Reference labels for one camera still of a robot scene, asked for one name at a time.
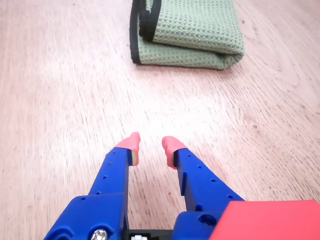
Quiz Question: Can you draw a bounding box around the blue gripper finger with pink tip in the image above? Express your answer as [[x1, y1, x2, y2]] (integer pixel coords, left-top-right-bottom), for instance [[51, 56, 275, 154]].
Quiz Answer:
[[43, 131, 141, 240], [161, 135, 245, 240]]

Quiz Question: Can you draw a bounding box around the green waffle cloth black trim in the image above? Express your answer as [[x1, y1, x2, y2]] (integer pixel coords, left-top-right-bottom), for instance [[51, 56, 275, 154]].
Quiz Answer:
[[129, 0, 245, 70]]

